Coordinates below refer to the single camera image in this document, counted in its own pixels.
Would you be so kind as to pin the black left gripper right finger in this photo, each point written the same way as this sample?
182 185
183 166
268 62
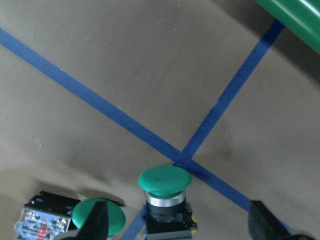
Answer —
263 225

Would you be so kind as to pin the green push button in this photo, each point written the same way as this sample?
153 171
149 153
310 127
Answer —
47 215
168 216

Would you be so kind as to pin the green plastic tray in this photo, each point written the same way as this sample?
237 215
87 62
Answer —
302 17

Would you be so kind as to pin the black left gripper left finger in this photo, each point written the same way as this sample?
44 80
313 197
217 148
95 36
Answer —
96 225

